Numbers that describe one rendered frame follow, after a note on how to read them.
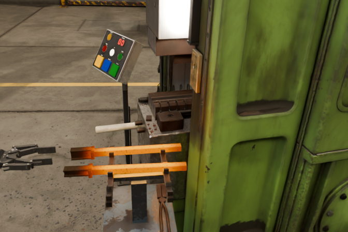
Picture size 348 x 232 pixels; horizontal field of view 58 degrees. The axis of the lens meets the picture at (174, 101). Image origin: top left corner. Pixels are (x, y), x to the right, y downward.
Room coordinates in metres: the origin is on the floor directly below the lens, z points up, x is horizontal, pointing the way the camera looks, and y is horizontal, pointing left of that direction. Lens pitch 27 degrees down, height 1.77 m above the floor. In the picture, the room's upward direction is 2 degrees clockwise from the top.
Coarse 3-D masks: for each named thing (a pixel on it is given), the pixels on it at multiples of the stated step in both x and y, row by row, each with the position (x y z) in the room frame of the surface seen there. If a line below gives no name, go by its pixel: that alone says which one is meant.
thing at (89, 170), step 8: (64, 168) 0.93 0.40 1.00; (72, 168) 0.93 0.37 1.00; (80, 168) 0.93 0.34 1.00; (88, 168) 0.93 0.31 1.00; (96, 168) 0.94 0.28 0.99; (104, 168) 0.94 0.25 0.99; (112, 168) 0.94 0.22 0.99; (120, 168) 0.95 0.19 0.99; (128, 168) 0.95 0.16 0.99; (136, 168) 0.95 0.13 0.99; (144, 168) 0.95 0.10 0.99; (152, 168) 0.96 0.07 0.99; (160, 168) 0.96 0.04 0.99; (176, 168) 0.97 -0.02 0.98; (184, 168) 0.97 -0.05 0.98; (64, 176) 0.92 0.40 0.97; (72, 176) 0.92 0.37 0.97; (80, 176) 0.92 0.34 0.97
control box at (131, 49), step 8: (112, 32) 2.11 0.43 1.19; (104, 40) 2.13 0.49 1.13; (112, 40) 2.06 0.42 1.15; (120, 40) 2.01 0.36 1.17; (128, 40) 1.95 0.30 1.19; (112, 48) 2.02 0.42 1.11; (120, 48) 1.97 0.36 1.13; (128, 48) 1.92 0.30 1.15; (136, 48) 1.93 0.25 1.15; (96, 56) 2.09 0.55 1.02; (104, 56) 2.04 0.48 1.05; (112, 56) 1.98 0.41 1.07; (128, 56) 1.89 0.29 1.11; (136, 56) 1.92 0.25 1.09; (120, 64) 1.89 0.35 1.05; (128, 64) 1.88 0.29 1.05; (104, 72) 1.95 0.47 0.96; (120, 72) 1.85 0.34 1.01; (128, 72) 1.88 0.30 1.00; (120, 80) 1.84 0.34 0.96
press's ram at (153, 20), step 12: (156, 0) 1.43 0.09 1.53; (168, 0) 1.41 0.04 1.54; (180, 0) 1.42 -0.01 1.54; (156, 12) 1.43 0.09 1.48; (168, 12) 1.41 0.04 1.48; (180, 12) 1.42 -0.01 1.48; (156, 24) 1.43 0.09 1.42; (168, 24) 1.41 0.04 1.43; (180, 24) 1.42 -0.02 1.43; (156, 36) 1.43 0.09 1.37; (168, 36) 1.41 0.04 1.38; (180, 36) 1.42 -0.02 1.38
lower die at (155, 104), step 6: (180, 90) 1.69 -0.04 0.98; (186, 90) 1.69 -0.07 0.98; (192, 90) 1.69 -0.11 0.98; (150, 96) 1.57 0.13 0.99; (156, 96) 1.57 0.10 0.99; (162, 96) 1.56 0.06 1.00; (168, 96) 1.56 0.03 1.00; (150, 102) 1.57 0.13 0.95; (156, 102) 1.49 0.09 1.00; (162, 102) 1.50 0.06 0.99; (174, 102) 1.51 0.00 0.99; (180, 102) 1.51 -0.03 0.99; (186, 102) 1.51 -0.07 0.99; (150, 108) 1.57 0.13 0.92; (156, 108) 1.45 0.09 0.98; (162, 108) 1.45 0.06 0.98; (174, 108) 1.47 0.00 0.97; (180, 108) 1.48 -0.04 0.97; (186, 108) 1.49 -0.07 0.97
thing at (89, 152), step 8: (160, 144) 1.11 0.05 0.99; (168, 144) 1.11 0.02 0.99; (176, 144) 1.12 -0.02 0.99; (72, 152) 1.03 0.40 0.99; (80, 152) 1.04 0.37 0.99; (88, 152) 1.04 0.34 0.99; (96, 152) 1.04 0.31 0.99; (104, 152) 1.05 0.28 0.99; (120, 152) 1.06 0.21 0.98; (128, 152) 1.06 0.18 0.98; (136, 152) 1.07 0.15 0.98; (144, 152) 1.07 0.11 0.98; (152, 152) 1.08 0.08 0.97; (160, 152) 1.09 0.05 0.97
